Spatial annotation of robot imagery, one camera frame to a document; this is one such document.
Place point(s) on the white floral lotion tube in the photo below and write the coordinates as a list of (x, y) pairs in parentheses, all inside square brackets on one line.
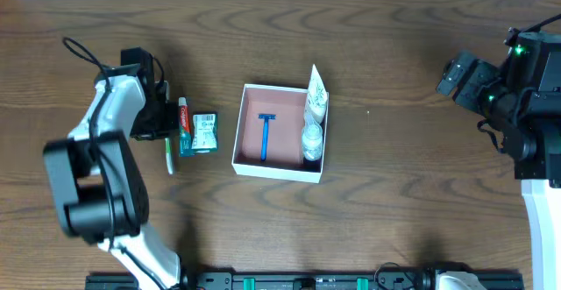
[(317, 96)]

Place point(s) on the green and white toothbrush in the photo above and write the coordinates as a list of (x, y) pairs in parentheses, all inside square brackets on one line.
[(169, 156)]

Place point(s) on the green and white soap packet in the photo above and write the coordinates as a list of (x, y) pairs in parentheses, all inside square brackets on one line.
[(205, 134)]

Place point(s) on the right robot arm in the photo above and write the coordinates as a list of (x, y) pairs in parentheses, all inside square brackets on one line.
[(533, 143)]

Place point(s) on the white box with pink interior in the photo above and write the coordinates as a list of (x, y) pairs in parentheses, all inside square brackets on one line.
[(284, 160)]

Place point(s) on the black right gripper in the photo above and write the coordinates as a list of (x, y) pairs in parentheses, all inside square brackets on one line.
[(452, 75)]

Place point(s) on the blue disposable razor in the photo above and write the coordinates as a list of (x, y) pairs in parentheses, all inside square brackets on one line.
[(266, 118)]

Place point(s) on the red and teal toothpaste tube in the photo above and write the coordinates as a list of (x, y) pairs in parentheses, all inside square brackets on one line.
[(185, 137)]

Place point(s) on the clear pump soap bottle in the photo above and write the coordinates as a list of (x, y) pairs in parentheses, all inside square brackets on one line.
[(312, 143)]

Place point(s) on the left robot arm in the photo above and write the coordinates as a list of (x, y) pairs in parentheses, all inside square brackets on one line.
[(98, 191)]

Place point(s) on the black mounting rail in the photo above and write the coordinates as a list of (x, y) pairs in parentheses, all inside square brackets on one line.
[(444, 275)]

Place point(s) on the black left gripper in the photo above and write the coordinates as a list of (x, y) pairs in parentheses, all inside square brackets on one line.
[(164, 117)]

